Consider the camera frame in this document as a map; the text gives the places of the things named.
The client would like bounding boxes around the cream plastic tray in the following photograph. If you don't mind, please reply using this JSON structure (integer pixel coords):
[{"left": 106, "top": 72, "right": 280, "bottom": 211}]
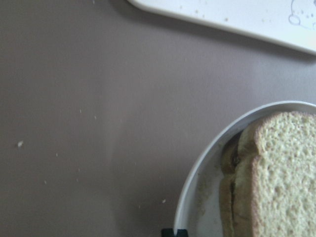
[{"left": 130, "top": 0, "right": 316, "bottom": 54}]

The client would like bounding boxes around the bread slice sandwich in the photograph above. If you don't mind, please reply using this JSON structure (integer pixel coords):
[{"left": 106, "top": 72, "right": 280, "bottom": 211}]
[{"left": 219, "top": 111, "right": 316, "bottom": 237}]

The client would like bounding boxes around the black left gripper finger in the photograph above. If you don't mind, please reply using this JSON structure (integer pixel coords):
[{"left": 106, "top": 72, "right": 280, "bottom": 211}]
[{"left": 161, "top": 228, "right": 189, "bottom": 237}]

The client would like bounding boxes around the white round plate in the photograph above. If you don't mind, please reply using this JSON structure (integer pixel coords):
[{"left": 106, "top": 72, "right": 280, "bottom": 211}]
[{"left": 171, "top": 101, "right": 316, "bottom": 237}]

